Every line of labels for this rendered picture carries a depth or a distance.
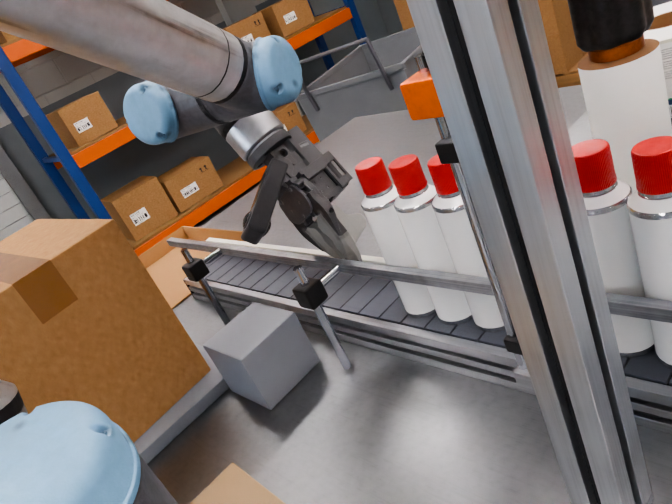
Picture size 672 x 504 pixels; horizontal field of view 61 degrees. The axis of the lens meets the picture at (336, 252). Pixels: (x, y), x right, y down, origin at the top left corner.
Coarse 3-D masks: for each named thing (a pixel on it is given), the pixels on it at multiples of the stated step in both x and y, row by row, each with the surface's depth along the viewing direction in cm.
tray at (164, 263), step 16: (240, 240) 129; (144, 256) 142; (160, 256) 144; (176, 256) 141; (192, 256) 136; (160, 272) 136; (176, 272) 132; (160, 288) 127; (176, 288) 123; (176, 304) 116
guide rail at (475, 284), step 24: (168, 240) 111; (192, 240) 105; (312, 264) 78; (336, 264) 74; (360, 264) 72; (384, 264) 69; (456, 288) 61; (480, 288) 58; (624, 312) 48; (648, 312) 46
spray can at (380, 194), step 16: (368, 160) 65; (368, 176) 64; (384, 176) 64; (368, 192) 65; (384, 192) 65; (368, 208) 65; (384, 208) 64; (384, 224) 65; (400, 224) 65; (384, 240) 67; (400, 240) 66; (384, 256) 69; (400, 256) 67; (400, 288) 70; (416, 288) 69; (416, 304) 70; (432, 304) 70
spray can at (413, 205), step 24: (408, 168) 59; (408, 192) 61; (432, 192) 61; (408, 216) 61; (432, 216) 61; (408, 240) 64; (432, 240) 62; (432, 264) 64; (432, 288) 66; (456, 312) 66
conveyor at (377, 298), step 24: (216, 264) 113; (240, 264) 108; (264, 264) 104; (288, 264) 100; (264, 288) 96; (288, 288) 92; (336, 288) 86; (360, 288) 83; (384, 288) 81; (360, 312) 78; (384, 312) 75; (456, 336) 66; (480, 336) 64; (504, 336) 62; (624, 360) 53; (648, 360) 52
